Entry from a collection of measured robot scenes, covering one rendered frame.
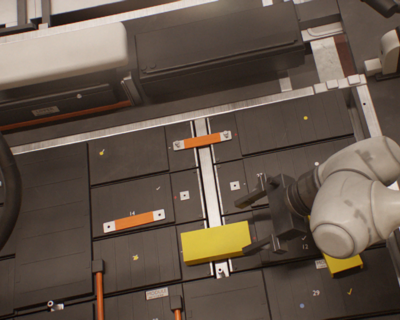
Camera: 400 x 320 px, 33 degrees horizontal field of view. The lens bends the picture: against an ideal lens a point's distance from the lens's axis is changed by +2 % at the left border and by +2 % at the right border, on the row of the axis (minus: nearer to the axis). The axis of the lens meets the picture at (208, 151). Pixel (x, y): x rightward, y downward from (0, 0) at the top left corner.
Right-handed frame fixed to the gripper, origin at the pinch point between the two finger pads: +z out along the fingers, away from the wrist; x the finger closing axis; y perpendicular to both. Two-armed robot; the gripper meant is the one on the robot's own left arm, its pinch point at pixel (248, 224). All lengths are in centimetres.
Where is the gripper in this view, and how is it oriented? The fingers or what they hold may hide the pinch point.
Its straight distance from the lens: 151.0
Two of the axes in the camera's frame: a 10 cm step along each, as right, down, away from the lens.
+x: 1.3, 8.6, -4.9
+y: -7.0, -2.7, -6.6
